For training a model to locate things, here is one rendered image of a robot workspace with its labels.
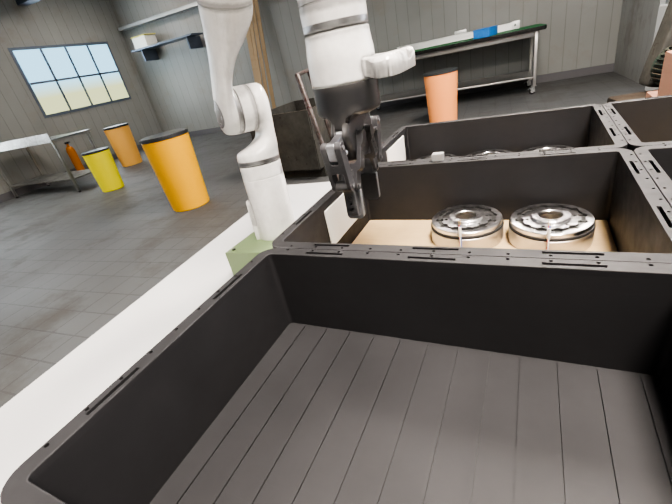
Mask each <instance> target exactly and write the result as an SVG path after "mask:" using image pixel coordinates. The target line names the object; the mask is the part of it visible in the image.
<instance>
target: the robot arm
mask: <svg viewBox="0 0 672 504"><path fill-rule="evenodd" d="M197 3H198V8H199V13H200V17H201V22H202V27H203V32H204V37H205V42H206V47H207V53H208V59H209V67H210V75H211V84H212V93H213V101H214V108H215V113H216V117H217V121H218V123H219V126H220V128H221V129H222V131H223V132H224V133H225V134H227V135H237V134H242V133H246V132H250V131H254V130H255V133H256V134H255V138H254V140H253V141H252V142H251V143H250V144H249V145H248V146H247V147H246V148H245V149H243V150H242V151H240V152H239V153H238V154H237V161H238V165H239V168H240V172H241V175H242V178H243V182H244V185H245V189H246V192H247V195H248V200H247V201H246V205H247V209H248V212H249V215H250V219H251V222H252V225H253V229H254V232H255V236H256V239H257V240H264V241H273V240H274V239H275V238H276V237H278V236H279V235H280V234H281V233H282V232H283V231H284V230H285V229H287V228H288V227H289V226H290V225H291V224H292V223H293V222H294V221H295V218H294V213H293V209H292V205H291V201H290V197H289V193H288V189H287V185H286V181H285V177H284V173H283V169H282V164H281V160H280V156H279V152H278V144H277V139H276V134H275V130H274V124H273V119H272V114H271V108H270V103H269V100H268V97H267V94H266V92H265V90H264V88H263V87H262V86H261V85H260V84H259V83H249V84H243V85H238V86H232V81H233V70H234V65H235V61H236V58H237V55H238V53H239V50H240V48H241V46H242V44H243V42H244V39H245V37H246V35H247V32H248V30H249V27H250V24H251V20H252V16H253V1H252V0H197ZM297 3H298V8H299V13H300V18H301V23H302V28H303V33H304V36H305V45H306V57H307V64H308V69H309V74H310V79H311V84H312V89H313V94H314V99H315V104H316V109H317V114H318V116H319V117H320V118H322V119H328V120H329V121H330V122H331V138H332V140H331V141H330V142H329V143H323V144H321V145H320V152H321V155H322V158H323V161H324V165H325V168H326V171H327V174H328V177H329V181H330V184H331V187H332V190H333V191H343V193H344V198H345V204H346V209H347V214H348V217H349V218H352V219H361V218H363V217H364V216H365V214H366V212H365V206H364V200H363V194H364V198H365V199H378V198H379V197H380V188H379V181H378V174H377V171H376V170H378V169H379V163H378V162H379V161H382V158H383V156H382V144H381V129H380V117H379V115H377V116H370V115H369V112H370V111H372V110H374V109H376V108H378V107H379V105H380V103H381V99H380V91H379V83H378V78H383V77H389V76H391V77H392V76H393V75H397V74H399V73H402V72H404V71H406V70H408V69H409V68H411V67H413V66H415V65H416V63H415V51H414V49H413V47H411V46H406V47H403V48H400V49H396V50H393V51H389V52H385V53H379V54H375V51H374V45H373V41H372V37H371V33H370V29H369V24H367V23H368V15H367V7H366V0H297ZM369 147H370V148H369ZM349 161H356V162H355V163H350V164H349ZM351 170H353V176H352V172H351ZM361 171H363V172H362V173H361ZM337 174H339V181H338V178H337ZM353 178H354V179H353ZM361 181H362V188H363V194H362V188H361Z"/></svg>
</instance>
